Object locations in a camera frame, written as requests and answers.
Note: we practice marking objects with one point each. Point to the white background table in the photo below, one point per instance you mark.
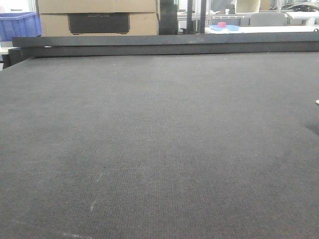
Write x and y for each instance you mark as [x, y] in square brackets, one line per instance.
[266, 29]

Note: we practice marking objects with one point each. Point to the blue plastic crate background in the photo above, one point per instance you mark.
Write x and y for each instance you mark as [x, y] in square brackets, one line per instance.
[19, 24]

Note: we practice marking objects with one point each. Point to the pink block on tray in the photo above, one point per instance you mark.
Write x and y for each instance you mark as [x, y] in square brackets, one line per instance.
[221, 25]

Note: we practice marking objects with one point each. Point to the black vertical post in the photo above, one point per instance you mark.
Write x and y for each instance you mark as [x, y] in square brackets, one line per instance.
[168, 23]

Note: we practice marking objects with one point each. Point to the blue tray on table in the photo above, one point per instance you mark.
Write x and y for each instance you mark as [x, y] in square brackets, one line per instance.
[227, 27]

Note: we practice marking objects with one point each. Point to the lower cardboard box black print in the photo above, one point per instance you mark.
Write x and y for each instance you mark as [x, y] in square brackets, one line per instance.
[99, 24]

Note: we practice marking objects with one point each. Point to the upper cardboard box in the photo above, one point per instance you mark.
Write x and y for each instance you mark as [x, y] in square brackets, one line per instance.
[92, 6]

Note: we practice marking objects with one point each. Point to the black conveyor side rail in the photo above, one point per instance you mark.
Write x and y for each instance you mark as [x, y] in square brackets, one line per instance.
[24, 48]

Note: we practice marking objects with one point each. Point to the black conveyor belt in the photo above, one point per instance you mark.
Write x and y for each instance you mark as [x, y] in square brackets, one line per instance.
[160, 147]

